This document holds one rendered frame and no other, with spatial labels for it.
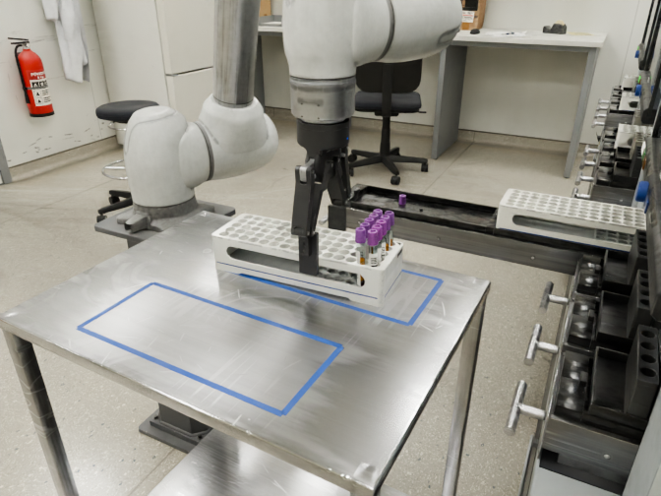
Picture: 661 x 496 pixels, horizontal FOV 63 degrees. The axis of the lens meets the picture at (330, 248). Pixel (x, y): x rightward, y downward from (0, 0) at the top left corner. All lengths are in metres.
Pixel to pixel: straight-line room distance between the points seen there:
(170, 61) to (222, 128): 2.85
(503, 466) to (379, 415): 1.13
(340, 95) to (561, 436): 0.49
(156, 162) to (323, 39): 0.71
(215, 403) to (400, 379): 0.22
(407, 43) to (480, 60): 3.90
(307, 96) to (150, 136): 0.65
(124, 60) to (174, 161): 3.21
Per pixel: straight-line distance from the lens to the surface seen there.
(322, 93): 0.72
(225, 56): 1.32
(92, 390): 2.05
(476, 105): 4.74
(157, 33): 4.23
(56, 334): 0.83
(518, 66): 4.64
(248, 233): 0.89
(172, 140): 1.32
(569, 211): 1.09
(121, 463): 1.77
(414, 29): 0.79
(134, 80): 4.48
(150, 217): 1.37
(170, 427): 1.77
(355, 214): 1.17
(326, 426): 0.61
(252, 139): 1.39
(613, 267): 1.01
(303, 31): 0.71
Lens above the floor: 1.25
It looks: 27 degrees down
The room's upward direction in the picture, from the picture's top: straight up
